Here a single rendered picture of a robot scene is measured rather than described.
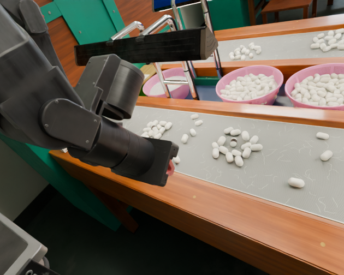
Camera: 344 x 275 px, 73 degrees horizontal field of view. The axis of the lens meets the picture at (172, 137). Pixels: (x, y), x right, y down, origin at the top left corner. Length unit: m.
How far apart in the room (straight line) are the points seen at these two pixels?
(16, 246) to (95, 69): 0.30
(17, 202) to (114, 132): 1.99
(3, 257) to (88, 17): 1.13
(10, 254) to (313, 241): 0.54
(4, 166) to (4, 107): 1.92
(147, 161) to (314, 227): 0.40
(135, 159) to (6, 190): 1.91
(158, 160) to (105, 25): 1.15
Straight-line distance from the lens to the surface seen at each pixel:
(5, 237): 0.49
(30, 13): 0.65
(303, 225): 0.60
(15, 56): 0.22
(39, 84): 0.22
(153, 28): 0.81
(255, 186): 0.68
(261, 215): 0.61
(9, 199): 2.21
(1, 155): 2.10
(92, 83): 0.27
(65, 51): 1.27
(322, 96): 0.97
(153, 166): 0.33
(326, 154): 0.73
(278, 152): 0.75
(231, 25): 3.64
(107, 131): 0.27
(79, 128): 0.23
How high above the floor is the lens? 1.30
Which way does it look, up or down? 38 degrees down
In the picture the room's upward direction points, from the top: 24 degrees counter-clockwise
